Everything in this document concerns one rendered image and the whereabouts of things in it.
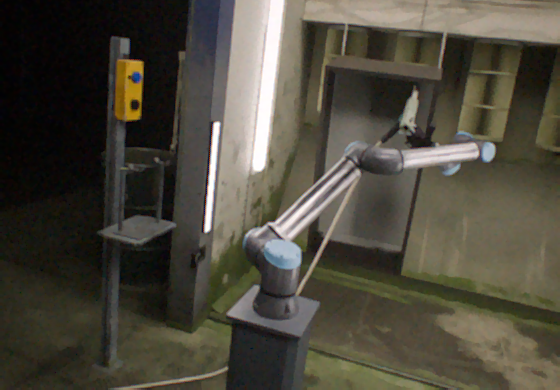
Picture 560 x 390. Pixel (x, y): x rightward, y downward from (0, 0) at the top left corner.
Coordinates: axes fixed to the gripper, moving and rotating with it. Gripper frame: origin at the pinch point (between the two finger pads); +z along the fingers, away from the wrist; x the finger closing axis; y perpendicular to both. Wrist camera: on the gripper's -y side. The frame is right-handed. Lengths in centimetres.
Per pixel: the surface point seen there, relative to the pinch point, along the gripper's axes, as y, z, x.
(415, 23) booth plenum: 6, 7, 147
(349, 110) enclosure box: 44, 11, 53
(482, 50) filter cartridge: -12, -41, 148
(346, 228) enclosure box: 103, -44, 35
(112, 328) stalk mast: 141, 42, -100
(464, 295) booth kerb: 95, -151, 53
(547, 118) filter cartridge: -13, -107, 134
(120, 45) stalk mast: 41, 119, -45
